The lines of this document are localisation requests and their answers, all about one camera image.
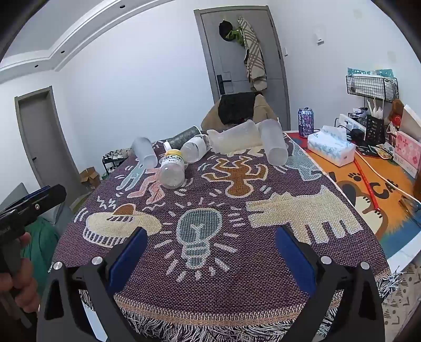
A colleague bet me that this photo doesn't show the person's left hand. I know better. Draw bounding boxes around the person's left hand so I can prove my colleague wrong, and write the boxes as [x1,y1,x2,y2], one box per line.
[0,232,41,312]

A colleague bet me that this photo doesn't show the black cloth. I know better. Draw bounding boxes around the black cloth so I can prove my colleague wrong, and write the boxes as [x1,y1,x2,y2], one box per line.
[217,93,257,125]

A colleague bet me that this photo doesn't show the brown plush toy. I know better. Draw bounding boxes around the brown plush toy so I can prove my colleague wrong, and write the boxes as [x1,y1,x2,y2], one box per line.
[388,99,405,124]

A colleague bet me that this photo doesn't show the black shoe rack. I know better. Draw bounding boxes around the black shoe rack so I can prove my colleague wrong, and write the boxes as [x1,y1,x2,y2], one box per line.
[102,148,134,179]

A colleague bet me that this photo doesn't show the white tissue box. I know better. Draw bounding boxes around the white tissue box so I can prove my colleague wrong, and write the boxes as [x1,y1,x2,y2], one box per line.
[307,125,356,167]

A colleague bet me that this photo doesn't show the purple drink can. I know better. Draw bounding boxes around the purple drink can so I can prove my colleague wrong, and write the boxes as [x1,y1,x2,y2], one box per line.
[297,107,315,138]

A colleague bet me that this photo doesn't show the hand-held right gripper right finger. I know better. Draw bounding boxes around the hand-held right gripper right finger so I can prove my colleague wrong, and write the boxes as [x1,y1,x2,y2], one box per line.
[274,225,386,342]

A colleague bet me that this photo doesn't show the tall frosted plastic cup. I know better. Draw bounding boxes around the tall frosted plastic cup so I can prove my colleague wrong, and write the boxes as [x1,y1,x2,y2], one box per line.
[259,119,289,166]

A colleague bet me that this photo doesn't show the white cable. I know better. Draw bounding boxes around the white cable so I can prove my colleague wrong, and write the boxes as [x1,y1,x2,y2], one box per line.
[357,153,421,206]

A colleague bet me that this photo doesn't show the green garment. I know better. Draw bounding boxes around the green garment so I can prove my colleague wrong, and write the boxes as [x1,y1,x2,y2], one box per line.
[20,217,60,274]

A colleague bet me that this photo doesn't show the dark patterned paper cup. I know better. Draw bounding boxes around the dark patterned paper cup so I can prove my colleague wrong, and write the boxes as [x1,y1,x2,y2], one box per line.
[167,126,202,149]

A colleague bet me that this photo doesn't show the black mesh pen holder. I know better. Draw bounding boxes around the black mesh pen holder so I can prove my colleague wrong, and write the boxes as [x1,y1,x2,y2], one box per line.
[365,114,386,146]

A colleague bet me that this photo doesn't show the black hat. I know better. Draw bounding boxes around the black hat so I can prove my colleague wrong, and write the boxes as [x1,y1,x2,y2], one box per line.
[219,20,235,42]

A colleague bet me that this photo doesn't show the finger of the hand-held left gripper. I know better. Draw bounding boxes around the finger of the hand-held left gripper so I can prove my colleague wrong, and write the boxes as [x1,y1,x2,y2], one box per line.
[0,184,68,231]
[13,186,52,206]

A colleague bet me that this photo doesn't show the red stick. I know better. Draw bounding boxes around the red stick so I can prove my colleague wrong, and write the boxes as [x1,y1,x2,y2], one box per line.
[353,154,383,215]

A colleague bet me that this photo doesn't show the cardboard box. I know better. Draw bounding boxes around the cardboard box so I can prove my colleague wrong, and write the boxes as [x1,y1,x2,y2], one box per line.
[80,167,101,189]

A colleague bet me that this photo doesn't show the plain grey door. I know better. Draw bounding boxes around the plain grey door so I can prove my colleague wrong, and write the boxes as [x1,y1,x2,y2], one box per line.
[14,86,88,198]

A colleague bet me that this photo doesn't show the plaid scarf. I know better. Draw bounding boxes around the plaid scarf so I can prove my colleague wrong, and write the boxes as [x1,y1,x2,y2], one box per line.
[237,17,268,92]

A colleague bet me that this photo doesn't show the small frosted plastic cup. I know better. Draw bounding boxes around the small frosted plastic cup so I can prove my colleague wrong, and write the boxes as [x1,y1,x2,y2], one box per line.
[131,136,159,168]

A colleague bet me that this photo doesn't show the frosted plastic pitcher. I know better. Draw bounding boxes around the frosted plastic pitcher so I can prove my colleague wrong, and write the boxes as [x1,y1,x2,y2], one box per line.
[207,120,264,156]

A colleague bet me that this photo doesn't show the black wire basket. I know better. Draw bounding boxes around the black wire basket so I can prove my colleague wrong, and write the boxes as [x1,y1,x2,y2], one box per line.
[345,74,399,99]

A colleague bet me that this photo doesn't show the white label clear bottle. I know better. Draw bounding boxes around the white label clear bottle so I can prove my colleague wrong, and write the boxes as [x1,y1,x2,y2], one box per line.
[181,134,211,164]

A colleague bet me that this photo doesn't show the pink flower box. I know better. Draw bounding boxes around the pink flower box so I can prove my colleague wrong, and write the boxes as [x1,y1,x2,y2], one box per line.
[394,131,421,180]

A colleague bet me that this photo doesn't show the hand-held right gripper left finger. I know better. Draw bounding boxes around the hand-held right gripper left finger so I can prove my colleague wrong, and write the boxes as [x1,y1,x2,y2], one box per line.
[36,226,149,342]

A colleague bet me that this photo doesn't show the yellow label clear bottle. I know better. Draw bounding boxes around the yellow label clear bottle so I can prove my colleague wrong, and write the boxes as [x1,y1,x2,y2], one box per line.
[159,149,187,190]

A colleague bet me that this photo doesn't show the orange cat print mat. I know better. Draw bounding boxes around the orange cat print mat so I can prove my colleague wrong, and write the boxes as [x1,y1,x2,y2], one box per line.
[285,131,421,259]

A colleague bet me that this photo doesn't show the green cloth on hook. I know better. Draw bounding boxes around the green cloth on hook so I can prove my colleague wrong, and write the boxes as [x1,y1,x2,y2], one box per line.
[229,29,247,47]

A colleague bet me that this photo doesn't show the printed woven blanket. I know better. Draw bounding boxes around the printed woven blanket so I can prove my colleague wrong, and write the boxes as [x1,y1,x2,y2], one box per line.
[51,132,403,342]

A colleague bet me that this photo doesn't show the white power strip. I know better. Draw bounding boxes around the white power strip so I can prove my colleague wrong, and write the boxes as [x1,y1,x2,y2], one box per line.
[335,113,366,133]

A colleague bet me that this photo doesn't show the grey door with handle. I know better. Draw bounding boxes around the grey door with handle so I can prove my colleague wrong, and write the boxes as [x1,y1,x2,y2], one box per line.
[193,6,292,132]

